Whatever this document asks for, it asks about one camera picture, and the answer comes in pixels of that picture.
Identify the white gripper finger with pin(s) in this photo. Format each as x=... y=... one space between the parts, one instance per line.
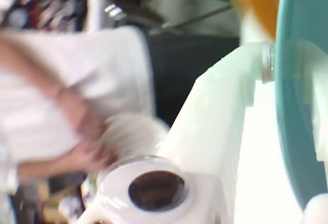
x=321 y=93
x=210 y=137

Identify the blue plate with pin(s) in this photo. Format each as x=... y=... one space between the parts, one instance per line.
x=289 y=131

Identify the cream white plate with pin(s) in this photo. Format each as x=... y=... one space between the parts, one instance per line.
x=138 y=134

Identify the orange plate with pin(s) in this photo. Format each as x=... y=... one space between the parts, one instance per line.
x=258 y=3

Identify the person's left forearm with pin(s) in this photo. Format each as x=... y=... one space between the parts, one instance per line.
x=33 y=62

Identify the person's right forearm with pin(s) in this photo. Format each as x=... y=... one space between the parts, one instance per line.
x=51 y=167

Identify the person's left hand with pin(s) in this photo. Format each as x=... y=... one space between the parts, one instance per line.
x=87 y=129

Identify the person in white shirt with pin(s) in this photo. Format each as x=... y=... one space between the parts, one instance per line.
x=107 y=62

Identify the cluttered storage shelf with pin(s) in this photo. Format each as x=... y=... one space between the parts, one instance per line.
x=38 y=11

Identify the white vertical post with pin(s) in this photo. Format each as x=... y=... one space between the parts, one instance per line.
x=98 y=3

